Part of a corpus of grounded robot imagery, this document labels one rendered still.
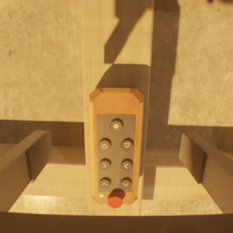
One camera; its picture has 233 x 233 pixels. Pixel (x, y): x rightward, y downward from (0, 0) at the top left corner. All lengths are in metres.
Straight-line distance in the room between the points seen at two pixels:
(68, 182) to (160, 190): 0.23
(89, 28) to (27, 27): 0.28
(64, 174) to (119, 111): 0.27
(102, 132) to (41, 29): 0.35
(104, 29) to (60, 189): 0.38
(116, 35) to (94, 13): 0.04
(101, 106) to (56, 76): 0.28
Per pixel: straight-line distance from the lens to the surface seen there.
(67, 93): 0.48
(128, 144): 0.23
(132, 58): 0.26
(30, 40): 0.51
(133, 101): 0.21
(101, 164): 0.24
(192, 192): 0.50
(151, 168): 0.43
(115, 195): 0.27
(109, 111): 0.22
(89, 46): 0.26
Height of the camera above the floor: 0.45
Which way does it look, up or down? 75 degrees down
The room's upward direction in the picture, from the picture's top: 179 degrees clockwise
